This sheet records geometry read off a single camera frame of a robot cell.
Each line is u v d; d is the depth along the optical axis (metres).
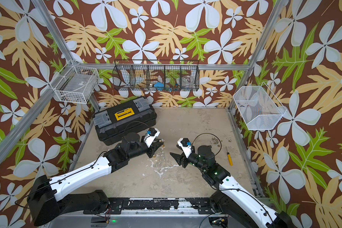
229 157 0.91
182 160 0.64
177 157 0.64
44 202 0.38
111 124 0.88
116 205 0.74
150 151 0.65
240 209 0.49
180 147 0.73
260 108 0.84
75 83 0.86
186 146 0.61
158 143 0.72
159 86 0.95
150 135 0.62
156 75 0.98
